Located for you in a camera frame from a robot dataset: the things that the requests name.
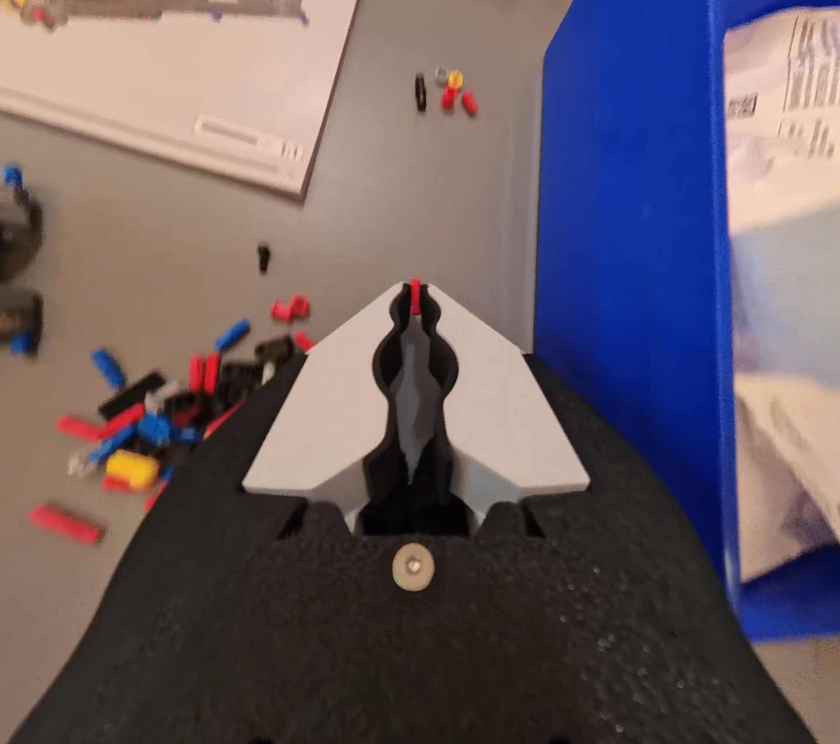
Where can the red lego pin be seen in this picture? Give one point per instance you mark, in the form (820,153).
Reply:
(469,103)
(415,298)
(448,98)

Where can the blue plastic bin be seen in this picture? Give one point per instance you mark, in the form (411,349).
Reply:
(623,232)

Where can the black lego pin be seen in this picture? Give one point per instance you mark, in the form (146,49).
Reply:
(264,257)
(420,93)

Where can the lego instruction booklet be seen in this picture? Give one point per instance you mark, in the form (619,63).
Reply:
(197,75)

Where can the pile of small lego pins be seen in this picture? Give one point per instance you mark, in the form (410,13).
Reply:
(151,422)

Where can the red lego bush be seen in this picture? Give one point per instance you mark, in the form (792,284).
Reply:
(290,308)

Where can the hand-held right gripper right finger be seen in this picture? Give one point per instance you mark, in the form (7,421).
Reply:
(512,422)

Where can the lego chassis assembly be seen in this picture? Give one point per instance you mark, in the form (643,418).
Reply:
(16,232)

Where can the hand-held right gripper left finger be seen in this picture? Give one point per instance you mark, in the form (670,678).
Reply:
(321,422)

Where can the crumpled white paper bag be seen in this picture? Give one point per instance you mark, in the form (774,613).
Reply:
(787,429)

